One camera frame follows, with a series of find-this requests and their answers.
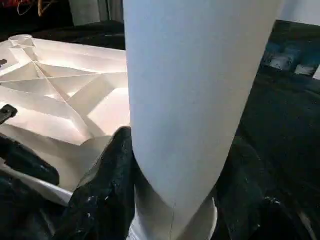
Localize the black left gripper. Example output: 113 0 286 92
0 104 61 186

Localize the white plastic table leg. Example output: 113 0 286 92
121 0 288 240

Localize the grey curtain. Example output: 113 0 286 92
68 0 125 27

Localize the white plastic table top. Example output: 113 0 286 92
0 34 134 207

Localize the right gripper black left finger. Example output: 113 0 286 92
52 125 138 240

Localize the black shiny mat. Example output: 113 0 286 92
0 19 320 240

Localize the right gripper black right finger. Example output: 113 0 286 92
215 136 316 240

